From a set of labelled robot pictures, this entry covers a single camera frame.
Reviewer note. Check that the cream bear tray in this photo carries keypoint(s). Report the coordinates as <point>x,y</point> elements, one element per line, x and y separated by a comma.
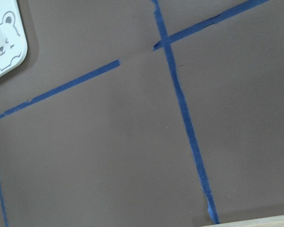
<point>13,42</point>

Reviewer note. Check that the wooden cutting board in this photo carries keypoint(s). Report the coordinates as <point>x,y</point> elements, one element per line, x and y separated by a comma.
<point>275,221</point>

